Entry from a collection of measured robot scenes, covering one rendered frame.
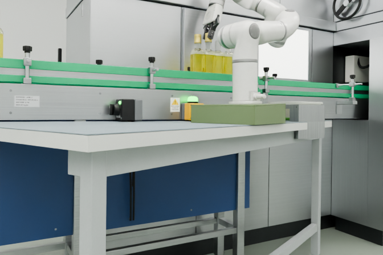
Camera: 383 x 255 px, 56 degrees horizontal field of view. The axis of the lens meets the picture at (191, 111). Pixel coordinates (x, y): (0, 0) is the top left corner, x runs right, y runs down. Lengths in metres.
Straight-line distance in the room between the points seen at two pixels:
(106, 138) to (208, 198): 1.00
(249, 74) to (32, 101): 0.77
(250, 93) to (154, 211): 0.63
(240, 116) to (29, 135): 0.67
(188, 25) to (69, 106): 0.81
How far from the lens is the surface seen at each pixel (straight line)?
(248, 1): 1.88
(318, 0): 2.58
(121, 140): 0.75
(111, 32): 1.76
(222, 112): 1.25
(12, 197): 1.40
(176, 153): 0.96
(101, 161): 0.78
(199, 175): 1.61
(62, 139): 0.77
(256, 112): 1.20
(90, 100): 1.38
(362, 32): 2.51
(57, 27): 4.75
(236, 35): 1.36
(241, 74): 1.34
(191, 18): 1.91
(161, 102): 1.48
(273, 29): 1.47
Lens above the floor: 0.80
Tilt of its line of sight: level
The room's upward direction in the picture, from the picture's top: 1 degrees clockwise
